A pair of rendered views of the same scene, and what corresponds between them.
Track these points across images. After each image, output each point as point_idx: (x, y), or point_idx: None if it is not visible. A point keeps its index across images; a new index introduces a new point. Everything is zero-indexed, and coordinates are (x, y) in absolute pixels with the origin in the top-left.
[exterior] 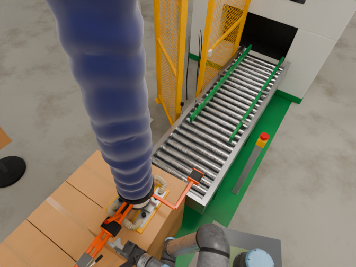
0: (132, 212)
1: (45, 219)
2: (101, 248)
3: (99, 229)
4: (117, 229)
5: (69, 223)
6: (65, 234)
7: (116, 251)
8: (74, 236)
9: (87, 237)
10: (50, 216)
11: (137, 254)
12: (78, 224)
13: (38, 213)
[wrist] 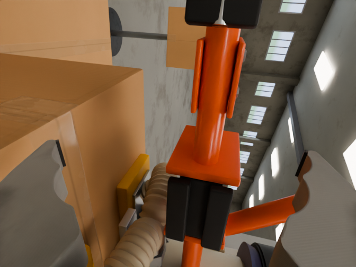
0: (101, 255)
1: (91, 10)
2: (199, 70)
3: (126, 105)
4: (219, 229)
5: (61, 33)
6: (45, 5)
7: (61, 148)
8: (31, 16)
9: (5, 35)
10: (90, 19)
11: None
12: (49, 46)
13: (102, 11)
